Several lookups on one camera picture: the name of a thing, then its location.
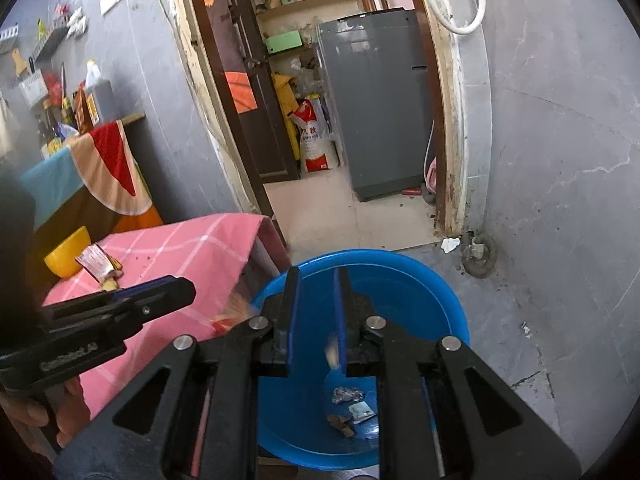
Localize beige towel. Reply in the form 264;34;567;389
0;91;20;158

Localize green box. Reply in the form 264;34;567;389
264;30;303;55

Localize orange paper sticker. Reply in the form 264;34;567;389
225;71;258;114

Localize silver foil wrapper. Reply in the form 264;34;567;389
331;386;366;405

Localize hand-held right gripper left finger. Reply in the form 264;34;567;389
52;266;301;480

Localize grey washing machine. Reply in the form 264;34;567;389
315;7;437;203

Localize pink plaid cloth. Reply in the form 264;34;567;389
42;213;292;418

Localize white crumpled rag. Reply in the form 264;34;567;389
65;7;88;38

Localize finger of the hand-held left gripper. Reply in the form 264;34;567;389
111;280;173;300
44;276;197;333

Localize yellow plastic container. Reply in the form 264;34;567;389
271;72;301;158

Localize red brown wrapper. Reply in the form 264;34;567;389
212;294;257;336

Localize white utensil holder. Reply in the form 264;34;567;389
19;74;50;106

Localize person's left hand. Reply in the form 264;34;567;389
0;377;92;461

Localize yellow bowl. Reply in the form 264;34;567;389
44;226;93;279

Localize grey wall rack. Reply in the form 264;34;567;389
32;22;76;58

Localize blue plastic bucket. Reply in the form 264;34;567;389
250;248;471;472

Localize large cooking oil jug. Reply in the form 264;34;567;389
84;59;118;126

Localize grey floor drain pipe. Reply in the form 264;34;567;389
462;232;498;280

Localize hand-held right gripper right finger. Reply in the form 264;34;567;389
332;266;583;480

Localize brown wrapper scraps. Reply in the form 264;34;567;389
327;412;357;438

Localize orange snack bag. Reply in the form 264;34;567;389
74;82;96;133

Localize dark wooden door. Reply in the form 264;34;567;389
185;0;302;183

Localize teal brown orange cloth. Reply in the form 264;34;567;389
17;120;164;233

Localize white red rice sack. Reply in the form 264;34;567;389
290;97;341;173

